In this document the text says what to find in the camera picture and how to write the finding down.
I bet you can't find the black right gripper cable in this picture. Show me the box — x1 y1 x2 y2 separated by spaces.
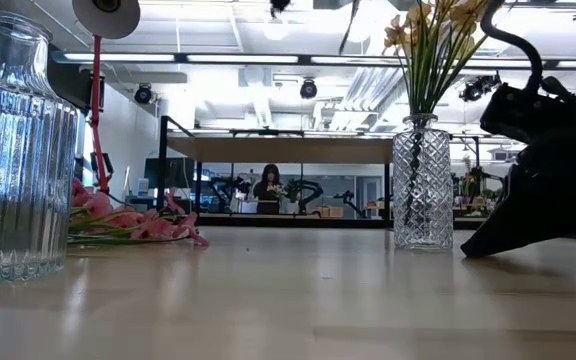
479 0 545 94

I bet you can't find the diamond-cut clear glass vase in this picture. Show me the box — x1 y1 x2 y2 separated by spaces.
391 113 455 252

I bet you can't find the pink purple artificial flower bunch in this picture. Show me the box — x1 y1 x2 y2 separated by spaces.
66 176 211 248

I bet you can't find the white globe pendant lamp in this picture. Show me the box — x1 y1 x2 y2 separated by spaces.
262 12 291 42

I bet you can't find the wooden shelf with black legs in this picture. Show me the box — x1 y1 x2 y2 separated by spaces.
156 114 394 221

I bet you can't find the black computer monitor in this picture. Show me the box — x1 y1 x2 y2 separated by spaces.
143 156 196 190

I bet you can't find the yellow artificial flower bunch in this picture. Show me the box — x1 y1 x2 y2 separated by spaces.
381 0 493 229

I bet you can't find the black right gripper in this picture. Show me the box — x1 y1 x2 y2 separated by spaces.
459 74 576 259

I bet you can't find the cardboard box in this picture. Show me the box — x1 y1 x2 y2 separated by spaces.
316 204 345 219

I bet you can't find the person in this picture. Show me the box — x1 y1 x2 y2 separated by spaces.
251 162 285 216

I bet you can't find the black overhead light bar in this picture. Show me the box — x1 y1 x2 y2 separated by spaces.
52 49 576 71

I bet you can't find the ribbed clear glass vase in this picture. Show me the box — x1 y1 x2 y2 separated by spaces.
0 8 82 286

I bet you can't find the black ceiling spotlight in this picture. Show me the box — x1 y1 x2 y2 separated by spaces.
459 73 502 104
299 78 319 101
134 83 155 106

